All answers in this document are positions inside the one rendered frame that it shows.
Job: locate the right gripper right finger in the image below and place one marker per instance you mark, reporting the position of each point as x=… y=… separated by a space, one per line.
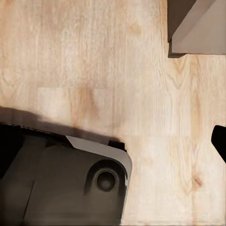
x=219 y=140

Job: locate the fridge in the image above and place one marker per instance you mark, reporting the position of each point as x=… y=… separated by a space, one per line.
x=196 y=27

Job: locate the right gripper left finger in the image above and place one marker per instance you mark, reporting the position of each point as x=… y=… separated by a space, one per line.
x=11 y=141

